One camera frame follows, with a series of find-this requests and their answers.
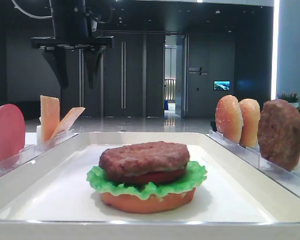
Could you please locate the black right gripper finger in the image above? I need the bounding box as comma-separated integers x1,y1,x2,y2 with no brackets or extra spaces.
80,47,105,89

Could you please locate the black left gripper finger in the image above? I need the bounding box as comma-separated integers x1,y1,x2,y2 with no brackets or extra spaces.
43,47,69,89

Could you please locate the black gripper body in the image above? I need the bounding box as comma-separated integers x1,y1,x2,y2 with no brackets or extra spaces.
31,0,114,49

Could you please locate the orange cheese slice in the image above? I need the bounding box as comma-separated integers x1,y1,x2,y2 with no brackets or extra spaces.
50,107,86,139
40,95,60,143

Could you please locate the upright orange cheese slice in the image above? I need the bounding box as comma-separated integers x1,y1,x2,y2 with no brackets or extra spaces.
40,95,60,143

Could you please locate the brown meat patty in burger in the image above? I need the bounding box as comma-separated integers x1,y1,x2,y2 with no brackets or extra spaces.
98,141,190,183

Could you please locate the red tomato slice in burger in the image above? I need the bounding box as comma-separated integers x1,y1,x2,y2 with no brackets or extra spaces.
115,168,187,185

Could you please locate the green lettuce leaf in burger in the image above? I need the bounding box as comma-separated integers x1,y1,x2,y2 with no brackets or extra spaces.
86,161,208,200

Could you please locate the brown meat patty standing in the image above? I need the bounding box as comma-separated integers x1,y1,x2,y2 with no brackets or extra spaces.
257,99,300,172

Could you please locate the white rectangular serving tray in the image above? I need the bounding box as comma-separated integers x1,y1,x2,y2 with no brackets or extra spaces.
0,132,300,240

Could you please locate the sesame bun half far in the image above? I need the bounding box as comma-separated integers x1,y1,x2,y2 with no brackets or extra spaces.
215,95,244,144

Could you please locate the sesame bun half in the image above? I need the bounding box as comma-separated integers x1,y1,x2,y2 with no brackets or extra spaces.
215,95,244,144
239,98,260,147

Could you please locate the sesame bun half near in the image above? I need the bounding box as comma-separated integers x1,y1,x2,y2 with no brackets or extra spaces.
239,98,260,147

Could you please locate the bottom burger bun half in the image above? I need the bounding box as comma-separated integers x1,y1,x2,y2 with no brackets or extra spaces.
100,188,196,214

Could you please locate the potted green plant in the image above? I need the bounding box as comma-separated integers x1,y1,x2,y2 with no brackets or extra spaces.
277,92,300,114

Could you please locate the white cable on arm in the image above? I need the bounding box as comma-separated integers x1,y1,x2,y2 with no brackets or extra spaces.
11,0,53,20

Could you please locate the clear acrylic left rail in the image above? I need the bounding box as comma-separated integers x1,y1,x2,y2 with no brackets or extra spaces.
0,129,76,177

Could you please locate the clear acrylic rail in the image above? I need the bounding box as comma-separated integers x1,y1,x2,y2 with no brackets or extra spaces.
209,130,300,197
0,129,76,177

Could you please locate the wall mounted display screen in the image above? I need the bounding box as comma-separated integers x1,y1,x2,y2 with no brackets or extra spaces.
213,80,230,91

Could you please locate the clear acrylic right rail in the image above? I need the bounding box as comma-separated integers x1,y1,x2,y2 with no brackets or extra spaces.
209,130,300,197

